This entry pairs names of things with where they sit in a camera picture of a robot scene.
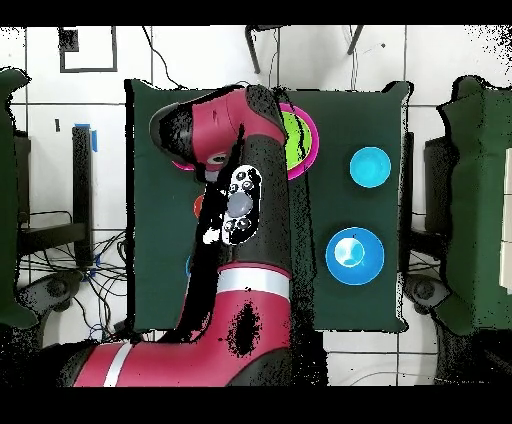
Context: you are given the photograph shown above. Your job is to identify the large green bowl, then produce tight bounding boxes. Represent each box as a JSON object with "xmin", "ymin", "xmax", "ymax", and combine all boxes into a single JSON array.
[{"xmin": 280, "ymin": 111, "xmax": 312, "ymax": 172}]

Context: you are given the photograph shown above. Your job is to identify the large pink bowl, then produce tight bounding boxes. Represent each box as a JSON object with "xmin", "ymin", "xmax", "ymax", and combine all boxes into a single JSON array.
[{"xmin": 278, "ymin": 102, "xmax": 321, "ymax": 182}]

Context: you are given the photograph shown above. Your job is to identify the large blue bowl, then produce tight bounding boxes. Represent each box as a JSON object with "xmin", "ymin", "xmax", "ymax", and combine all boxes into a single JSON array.
[{"xmin": 324, "ymin": 227, "xmax": 386, "ymax": 286}]

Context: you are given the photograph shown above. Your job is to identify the small light blue bowl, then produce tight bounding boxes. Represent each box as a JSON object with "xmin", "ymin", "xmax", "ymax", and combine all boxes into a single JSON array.
[{"xmin": 349, "ymin": 146, "xmax": 393, "ymax": 189}]

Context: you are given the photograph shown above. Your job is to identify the dark green table cloth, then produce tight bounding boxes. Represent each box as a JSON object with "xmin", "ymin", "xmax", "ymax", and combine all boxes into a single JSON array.
[{"xmin": 127, "ymin": 78, "xmax": 411, "ymax": 333}]

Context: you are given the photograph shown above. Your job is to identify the black tripod leg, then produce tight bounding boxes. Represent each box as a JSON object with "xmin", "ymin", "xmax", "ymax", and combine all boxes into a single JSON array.
[
  {"xmin": 346, "ymin": 26, "xmax": 365, "ymax": 56},
  {"xmin": 245, "ymin": 26, "xmax": 283, "ymax": 75}
]

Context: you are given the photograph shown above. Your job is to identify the black wheel base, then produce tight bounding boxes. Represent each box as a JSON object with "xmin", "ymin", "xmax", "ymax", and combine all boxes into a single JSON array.
[
  {"xmin": 31, "ymin": 271, "xmax": 83, "ymax": 312},
  {"xmin": 403, "ymin": 271, "xmax": 449, "ymax": 312}
]

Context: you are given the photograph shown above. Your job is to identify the green covered side table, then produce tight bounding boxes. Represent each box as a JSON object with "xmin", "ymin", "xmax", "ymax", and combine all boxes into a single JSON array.
[
  {"xmin": 0, "ymin": 67, "xmax": 37, "ymax": 329},
  {"xmin": 438, "ymin": 75, "xmax": 512, "ymax": 336}
]

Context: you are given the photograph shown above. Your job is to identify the tangle of black cables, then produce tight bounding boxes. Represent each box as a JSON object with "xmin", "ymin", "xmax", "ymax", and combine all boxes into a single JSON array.
[{"xmin": 19, "ymin": 209, "xmax": 153, "ymax": 345}]

